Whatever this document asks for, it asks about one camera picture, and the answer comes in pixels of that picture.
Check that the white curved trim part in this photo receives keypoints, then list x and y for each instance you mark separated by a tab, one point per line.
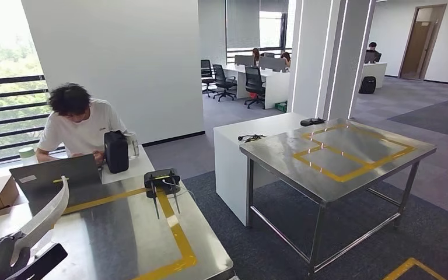
48	214

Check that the steel workbench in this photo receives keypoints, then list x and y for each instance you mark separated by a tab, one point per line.
112	239

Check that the white workbench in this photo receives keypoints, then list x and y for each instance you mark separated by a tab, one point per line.
228	174

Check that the grey laptop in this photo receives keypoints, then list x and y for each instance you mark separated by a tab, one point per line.
54	172

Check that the white cup green lid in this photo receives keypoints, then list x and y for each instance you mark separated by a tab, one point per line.
27	154

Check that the person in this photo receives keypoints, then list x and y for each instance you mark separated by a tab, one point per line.
372	46
81	131
286	58
255	54

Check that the black upright case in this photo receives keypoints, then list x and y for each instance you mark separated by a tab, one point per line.
115	152

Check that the clear glass jug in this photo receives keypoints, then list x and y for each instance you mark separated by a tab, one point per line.
133	147

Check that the black window railing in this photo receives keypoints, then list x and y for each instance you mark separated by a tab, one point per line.
7	79

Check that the black router with antennas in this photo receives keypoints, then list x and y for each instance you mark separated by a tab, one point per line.
162	183

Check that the yellow tape rectangle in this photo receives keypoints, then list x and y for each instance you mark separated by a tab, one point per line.
342	179
185	251

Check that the black office chair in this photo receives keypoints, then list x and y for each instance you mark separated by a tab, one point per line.
254	77
219	73
206	67

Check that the green plastic crate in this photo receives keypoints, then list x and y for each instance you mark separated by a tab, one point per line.
281	107

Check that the white office desk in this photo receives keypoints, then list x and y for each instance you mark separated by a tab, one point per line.
278	89
374	73

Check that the flat black device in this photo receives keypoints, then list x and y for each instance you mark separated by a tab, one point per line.
312	122

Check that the black backpack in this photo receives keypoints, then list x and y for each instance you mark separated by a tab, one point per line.
367	85

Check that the brown door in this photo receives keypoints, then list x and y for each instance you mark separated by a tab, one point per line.
415	50

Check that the steel frame table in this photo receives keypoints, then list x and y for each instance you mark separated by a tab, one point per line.
278	154

